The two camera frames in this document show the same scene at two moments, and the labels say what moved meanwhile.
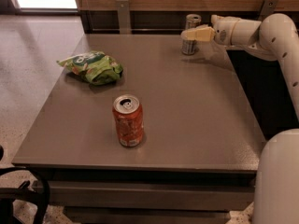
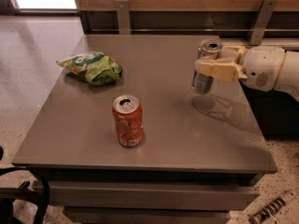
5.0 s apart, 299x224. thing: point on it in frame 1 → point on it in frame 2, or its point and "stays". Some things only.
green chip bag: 97,66 stays
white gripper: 221,32 → 263,66
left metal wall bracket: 123,16 stays
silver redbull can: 191,47 → 207,49
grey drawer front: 151,194 stays
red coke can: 128,114 stays
